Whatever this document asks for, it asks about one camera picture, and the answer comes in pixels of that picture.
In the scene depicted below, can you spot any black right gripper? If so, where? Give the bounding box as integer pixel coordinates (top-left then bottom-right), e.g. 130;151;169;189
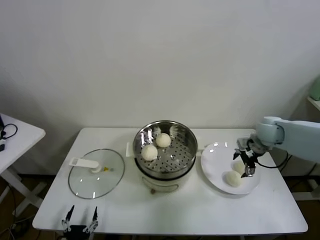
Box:
233;143;261;179

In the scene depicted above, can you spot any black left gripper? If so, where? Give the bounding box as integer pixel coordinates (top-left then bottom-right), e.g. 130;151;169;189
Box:
61;204;99;236

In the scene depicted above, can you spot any white steamed baozi bun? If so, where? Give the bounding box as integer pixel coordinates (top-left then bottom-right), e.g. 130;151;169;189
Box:
140;144;159;161
232;161;246;175
222;170;243;187
155;132;172;148

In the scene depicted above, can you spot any stainless steel steamer basket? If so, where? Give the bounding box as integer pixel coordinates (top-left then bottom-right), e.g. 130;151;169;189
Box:
131;120;198;175

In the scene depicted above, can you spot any white round plate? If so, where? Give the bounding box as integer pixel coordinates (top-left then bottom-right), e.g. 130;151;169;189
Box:
199;141;261;196

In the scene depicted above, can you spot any cream electric cooker pot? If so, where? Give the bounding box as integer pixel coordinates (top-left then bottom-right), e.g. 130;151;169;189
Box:
124;136;205;195

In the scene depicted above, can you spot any white shelf board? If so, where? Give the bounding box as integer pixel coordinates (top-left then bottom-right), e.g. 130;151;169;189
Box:
306;96;320;112

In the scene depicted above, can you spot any white folding side table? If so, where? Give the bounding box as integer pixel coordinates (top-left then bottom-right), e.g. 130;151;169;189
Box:
0;113;47;211

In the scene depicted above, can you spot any pale green container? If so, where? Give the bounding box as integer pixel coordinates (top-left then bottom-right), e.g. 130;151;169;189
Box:
307;76;320;101

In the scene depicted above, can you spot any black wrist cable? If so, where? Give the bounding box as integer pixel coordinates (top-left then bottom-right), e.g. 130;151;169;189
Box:
254;152;293;170

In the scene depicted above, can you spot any glass lid with white handle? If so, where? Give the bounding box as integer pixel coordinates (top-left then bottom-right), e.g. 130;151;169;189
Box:
67;148;126;200

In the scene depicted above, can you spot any looped black cable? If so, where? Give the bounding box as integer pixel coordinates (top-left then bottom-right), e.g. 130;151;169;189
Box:
0;123;19;145

